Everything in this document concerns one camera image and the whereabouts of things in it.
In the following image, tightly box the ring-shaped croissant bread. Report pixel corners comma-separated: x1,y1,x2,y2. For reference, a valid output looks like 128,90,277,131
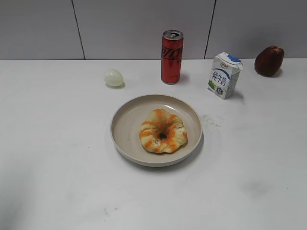
139,109,188,154

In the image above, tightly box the beige round plate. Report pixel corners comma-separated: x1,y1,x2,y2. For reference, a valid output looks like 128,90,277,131
110,94,204,167

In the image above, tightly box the white egg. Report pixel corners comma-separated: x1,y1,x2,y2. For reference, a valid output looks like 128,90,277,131
104,69,124,87

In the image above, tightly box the red cola can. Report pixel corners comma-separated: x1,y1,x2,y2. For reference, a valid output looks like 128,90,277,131
161,30,184,84

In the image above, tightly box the white blue milk carton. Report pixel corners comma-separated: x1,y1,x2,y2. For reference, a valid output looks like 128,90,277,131
208,52,243,100

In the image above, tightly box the dark red fruit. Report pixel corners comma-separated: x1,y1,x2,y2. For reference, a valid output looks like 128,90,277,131
254,46,284,77

